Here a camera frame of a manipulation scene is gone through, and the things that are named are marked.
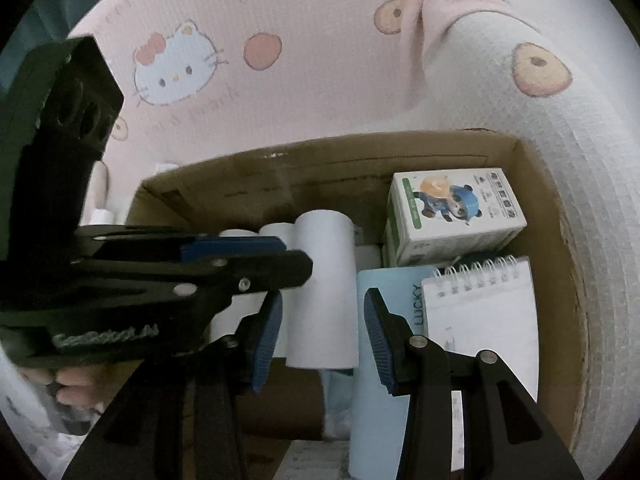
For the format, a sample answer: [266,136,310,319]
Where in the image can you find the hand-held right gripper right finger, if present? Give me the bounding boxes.
[362,287,586,480]

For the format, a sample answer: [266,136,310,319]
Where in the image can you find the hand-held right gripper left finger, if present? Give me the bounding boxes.
[60,289,284,480]

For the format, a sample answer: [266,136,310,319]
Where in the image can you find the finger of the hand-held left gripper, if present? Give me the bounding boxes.
[70,249,314,311]
[75,224,289,264]

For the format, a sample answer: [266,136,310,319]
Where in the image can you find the white paper roll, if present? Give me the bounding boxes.
[257,222,301,356]
[209,229,262,343]
[285,211,360,370]

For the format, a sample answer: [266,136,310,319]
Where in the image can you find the brown cardboard box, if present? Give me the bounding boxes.
[125,130,590,480]

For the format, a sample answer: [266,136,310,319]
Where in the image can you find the person's left hand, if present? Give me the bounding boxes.
[17,362,118,411]

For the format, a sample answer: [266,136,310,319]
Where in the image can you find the light blue notebook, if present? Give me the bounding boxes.
[349,266,432,480]

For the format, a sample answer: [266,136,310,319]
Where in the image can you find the white spiral notebook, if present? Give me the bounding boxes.
[420,255,542,406]

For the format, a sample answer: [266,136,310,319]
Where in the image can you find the pink and white printed blanket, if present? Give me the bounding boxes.
[0,0,640,480]

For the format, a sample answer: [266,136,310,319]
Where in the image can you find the white carton with cartoon print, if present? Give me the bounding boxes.
[382,167,528,268]

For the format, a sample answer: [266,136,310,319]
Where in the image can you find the grey patterned cloth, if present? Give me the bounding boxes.
[0,350,101,480]

